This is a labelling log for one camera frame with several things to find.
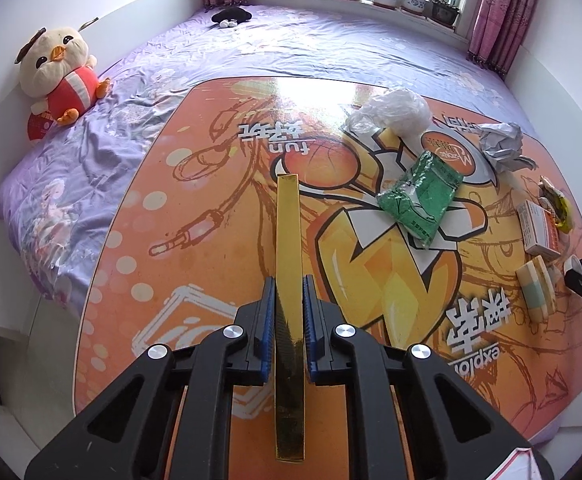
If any grey paper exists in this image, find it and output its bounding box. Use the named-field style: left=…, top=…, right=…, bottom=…
left=477, top=122, right=537, bottom=174

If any tape roll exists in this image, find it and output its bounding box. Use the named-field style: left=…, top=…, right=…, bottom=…
left=515, top=256, right=556, bottom=323

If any green plastic wrapper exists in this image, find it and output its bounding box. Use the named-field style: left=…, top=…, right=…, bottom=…
left=376, top=151, right=463, bottom=248

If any yellow red chip bag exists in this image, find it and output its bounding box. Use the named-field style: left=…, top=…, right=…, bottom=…
left=538, top=176, right=574, bottom=234

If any chick plush toy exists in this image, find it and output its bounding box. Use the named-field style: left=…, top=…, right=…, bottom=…
left=15, top=26, right=111, bottom=143

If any white plastic bag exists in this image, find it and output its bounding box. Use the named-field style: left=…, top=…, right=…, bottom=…
left=345, top=88, right=433, bottom=136

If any right pink curtain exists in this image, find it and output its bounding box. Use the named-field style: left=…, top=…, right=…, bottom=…
left=468, top=0, right=538, bottom=79

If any small blue white pot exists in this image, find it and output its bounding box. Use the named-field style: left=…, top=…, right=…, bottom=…
left=402, top=0, right=428, bottom=15

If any black plant pot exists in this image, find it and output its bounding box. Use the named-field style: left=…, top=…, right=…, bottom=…
left=431, top=0, right=460, bottom=28

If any black plush toy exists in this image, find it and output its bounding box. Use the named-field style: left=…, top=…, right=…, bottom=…
left=212, top=6, right=252, bottom=28

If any orange cartoon folding table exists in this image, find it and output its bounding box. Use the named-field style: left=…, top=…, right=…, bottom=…
left=72, top=76, right=582, bottom=480

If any purple floral bed sheet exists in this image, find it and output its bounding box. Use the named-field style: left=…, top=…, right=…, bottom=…
left=0, top=6, right=533, bottom=314

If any white orange medicine box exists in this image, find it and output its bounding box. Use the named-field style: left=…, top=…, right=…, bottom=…
left=516, top=200, right=561, bottom=261

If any long yellow box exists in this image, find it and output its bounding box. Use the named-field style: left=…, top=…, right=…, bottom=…
left=274, top=174, right=305, bottom=463

